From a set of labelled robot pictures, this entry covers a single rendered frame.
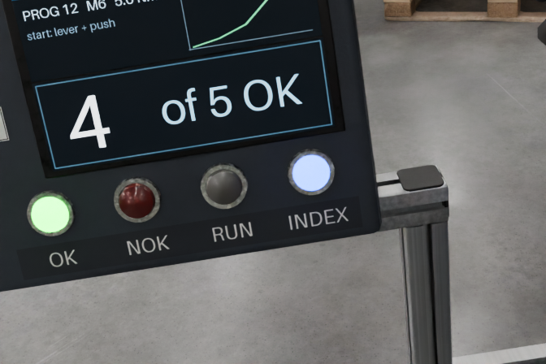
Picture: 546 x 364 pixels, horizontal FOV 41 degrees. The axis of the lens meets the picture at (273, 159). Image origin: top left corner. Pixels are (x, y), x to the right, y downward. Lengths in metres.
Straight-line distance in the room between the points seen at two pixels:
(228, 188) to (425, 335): 0.24
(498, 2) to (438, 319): 3.26
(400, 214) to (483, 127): 2.31
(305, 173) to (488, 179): 2.10
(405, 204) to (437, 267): 0.06
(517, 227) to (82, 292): 1.31
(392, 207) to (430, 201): 0.03
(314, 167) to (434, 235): 0.15
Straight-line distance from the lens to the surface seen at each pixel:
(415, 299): 0.56
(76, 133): 0.42
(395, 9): 3.90
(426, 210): 0.51
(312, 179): 0.40
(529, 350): 0.66
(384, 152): 2.67
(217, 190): 0.40
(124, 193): 0.41
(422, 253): 0.53
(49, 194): 0.43
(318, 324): 1.96
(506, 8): 3.78
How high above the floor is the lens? 1.33
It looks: 29 degrees down
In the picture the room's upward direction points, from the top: 10 degrees counter-clockwise
